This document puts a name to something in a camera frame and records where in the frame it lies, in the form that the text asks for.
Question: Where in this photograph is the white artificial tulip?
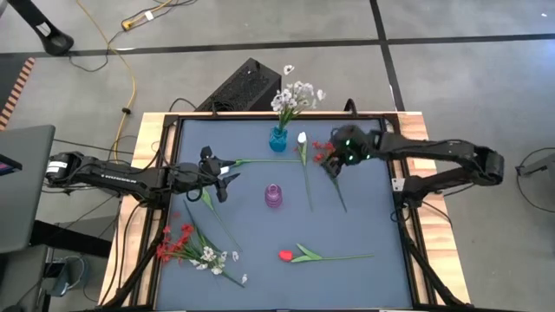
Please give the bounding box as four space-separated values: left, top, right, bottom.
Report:
296 131 314 213
219 158 302 176

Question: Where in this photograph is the black cable loop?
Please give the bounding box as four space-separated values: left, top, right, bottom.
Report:
513 146 555 223

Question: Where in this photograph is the blue glass vase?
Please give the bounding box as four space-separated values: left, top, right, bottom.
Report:
268 125 289 153

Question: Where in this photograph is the purple ribbed glass vase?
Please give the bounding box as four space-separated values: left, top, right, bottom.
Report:
264 183 284 209

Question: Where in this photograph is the red artificial tulip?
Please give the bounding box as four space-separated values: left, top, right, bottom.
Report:
277 243 375 264
199 186 244 253

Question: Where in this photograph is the grey stand foot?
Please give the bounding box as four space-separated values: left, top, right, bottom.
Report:
516 153 555 178

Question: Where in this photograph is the black stand base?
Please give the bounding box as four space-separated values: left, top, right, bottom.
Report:
6 0 75 57

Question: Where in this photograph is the black floor bar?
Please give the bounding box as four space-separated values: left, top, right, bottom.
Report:
29 219 113 259

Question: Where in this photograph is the striped floor mat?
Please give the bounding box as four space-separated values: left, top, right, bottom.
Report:
0 55 36 132

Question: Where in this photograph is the blue-grey table mat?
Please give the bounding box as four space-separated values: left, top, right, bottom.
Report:
154 117 414 311

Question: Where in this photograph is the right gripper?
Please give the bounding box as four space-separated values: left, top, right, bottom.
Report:
324 125 384 179

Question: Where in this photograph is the black computer tower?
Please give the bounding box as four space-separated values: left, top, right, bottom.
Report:
193 56 283 113

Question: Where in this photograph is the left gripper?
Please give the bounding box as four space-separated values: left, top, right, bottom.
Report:
198 146 241 204

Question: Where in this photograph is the yellow extension cable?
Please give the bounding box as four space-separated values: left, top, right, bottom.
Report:
75 0 138 162

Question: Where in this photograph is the white blossom spray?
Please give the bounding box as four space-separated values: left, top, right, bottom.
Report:
270 63 328 133
181 199 249 288

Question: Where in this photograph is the dark screen device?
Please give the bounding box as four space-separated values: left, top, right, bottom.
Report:
0 153 23 178

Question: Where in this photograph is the yellow plug cord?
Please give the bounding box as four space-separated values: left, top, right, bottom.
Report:
121 0 174 31

